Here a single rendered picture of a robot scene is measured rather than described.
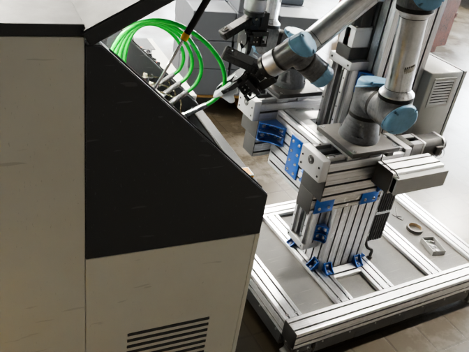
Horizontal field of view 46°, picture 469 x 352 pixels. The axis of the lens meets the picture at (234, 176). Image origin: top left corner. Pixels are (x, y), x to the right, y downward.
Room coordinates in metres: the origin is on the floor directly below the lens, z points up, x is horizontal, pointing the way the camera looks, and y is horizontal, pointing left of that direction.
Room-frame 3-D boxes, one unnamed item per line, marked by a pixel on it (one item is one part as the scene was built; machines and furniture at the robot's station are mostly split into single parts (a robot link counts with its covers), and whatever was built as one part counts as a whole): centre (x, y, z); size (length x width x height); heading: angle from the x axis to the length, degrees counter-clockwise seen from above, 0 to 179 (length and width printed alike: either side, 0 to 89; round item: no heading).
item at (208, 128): (1.79, 0.06, 0.87); 0.62 x 0.04 x 0.16; 28
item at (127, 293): (1.66, 0.30, 0.39); 0.70 x 0.58 x 0.79; 28
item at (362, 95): (1.84, -0.43, 1.20); 0.13 x 0.12 x 0.14; 26
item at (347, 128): (1.85, -0.43, 1.09); 0.15 x 0.15 x 0.10
